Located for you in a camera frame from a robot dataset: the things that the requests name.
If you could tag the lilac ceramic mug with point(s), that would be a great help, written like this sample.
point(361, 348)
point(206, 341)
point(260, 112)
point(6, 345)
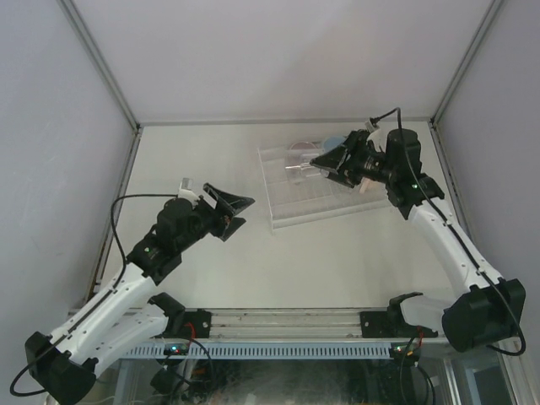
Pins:
point(301, 147)

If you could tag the clear acrylic dish rack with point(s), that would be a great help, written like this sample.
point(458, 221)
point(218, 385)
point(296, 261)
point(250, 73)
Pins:
point(293, 204)

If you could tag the aluminium front rail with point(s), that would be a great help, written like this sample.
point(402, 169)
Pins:
point(258, 324)

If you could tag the left aluminium frame post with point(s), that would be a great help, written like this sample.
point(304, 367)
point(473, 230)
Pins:
point(90, 46)

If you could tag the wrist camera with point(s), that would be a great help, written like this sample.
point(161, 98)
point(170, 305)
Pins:
point(187, 187)
point(377, 135)

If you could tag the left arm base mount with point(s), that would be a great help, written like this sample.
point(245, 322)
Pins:
point(185, 322)

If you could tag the right aluminium frame post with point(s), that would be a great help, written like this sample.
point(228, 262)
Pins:
point(474, 46)

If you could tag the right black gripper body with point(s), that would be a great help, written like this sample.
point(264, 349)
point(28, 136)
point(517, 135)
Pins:
point(352, 156)

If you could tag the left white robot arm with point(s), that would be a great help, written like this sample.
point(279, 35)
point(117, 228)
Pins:
point(67, 361)

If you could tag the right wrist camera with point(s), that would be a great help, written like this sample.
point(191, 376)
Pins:
point(377, 135)

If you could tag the blue slotted cable duct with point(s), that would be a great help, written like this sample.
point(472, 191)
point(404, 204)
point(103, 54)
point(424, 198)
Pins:
point(256, 351)

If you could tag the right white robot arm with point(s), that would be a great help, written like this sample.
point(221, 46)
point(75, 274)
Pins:
point(487, 307)

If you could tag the aluminium frame post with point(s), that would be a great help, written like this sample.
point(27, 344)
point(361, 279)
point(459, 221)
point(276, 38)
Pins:
point(90, 46)
point(474, 46)

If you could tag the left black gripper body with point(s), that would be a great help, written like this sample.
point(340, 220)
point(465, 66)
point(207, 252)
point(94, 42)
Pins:
point(217, 216)

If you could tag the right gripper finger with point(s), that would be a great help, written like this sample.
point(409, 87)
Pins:
point(331, 161)
point(342, 179)

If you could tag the clear glass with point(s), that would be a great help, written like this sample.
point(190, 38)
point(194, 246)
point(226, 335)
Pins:
point(298, 167)

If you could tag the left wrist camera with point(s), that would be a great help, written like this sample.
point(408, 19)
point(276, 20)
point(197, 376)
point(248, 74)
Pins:
point(187, 187)

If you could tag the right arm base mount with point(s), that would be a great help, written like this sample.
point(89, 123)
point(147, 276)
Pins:
point(390, 323)

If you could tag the pink ceramic mug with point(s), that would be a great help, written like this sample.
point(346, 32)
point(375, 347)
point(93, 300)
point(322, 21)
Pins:
point(367, 185)

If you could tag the light blue mug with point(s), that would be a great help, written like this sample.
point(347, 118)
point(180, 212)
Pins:
point(331, 143)

